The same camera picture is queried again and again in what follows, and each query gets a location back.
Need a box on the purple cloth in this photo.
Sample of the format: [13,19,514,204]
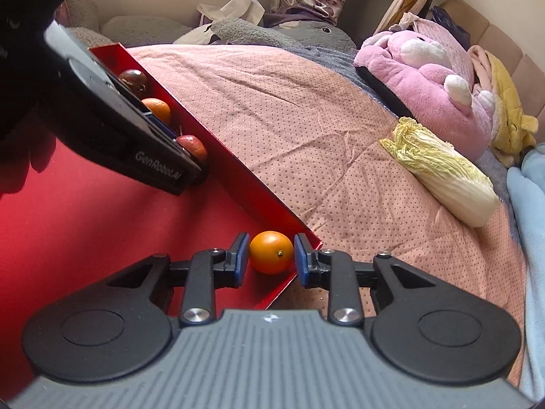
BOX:
[262,3,338,31]

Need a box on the dark brown tomato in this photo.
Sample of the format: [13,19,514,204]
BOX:
[118,69,150,98]

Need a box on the light blue blanket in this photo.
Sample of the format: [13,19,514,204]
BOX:
[507,145,545,401]

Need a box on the dark blue cloth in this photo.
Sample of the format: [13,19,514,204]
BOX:
[430,6,470,47]

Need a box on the pink dotted blanket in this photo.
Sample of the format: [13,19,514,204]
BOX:
[123,45,531,388]

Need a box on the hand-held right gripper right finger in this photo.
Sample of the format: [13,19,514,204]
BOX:
[294,232,443,327]

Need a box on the yellow plush toy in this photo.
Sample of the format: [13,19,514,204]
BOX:
[481,49,540,168]

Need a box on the red shallow tray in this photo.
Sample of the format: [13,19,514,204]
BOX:
[0,43,324,393]

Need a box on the grey plush toy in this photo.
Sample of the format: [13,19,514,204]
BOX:
[64,0,358,55]

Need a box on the beige upholstered headboard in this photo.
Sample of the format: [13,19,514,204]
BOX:
[438,0,545,129]

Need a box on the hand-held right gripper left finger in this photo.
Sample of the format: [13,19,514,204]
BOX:
[106,232,250,327]

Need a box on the napa cabbage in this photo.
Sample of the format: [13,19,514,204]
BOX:
[379,117,500,228]

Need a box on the beige plastic bag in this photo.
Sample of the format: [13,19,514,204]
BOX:
[197,0,265,25]

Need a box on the pink plush rabbit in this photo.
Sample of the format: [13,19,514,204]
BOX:
[353,21,497,160]

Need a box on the yellow flat board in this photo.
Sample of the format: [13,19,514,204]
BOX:
[375,0,442,37]

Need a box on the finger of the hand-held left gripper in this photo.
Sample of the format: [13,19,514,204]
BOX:
[142,110,211,185]

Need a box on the red round fruit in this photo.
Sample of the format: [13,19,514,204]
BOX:
[176,134,209,163]

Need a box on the small smooth orange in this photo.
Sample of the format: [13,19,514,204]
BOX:
[249,230,295,276]
[141,97,173,127]

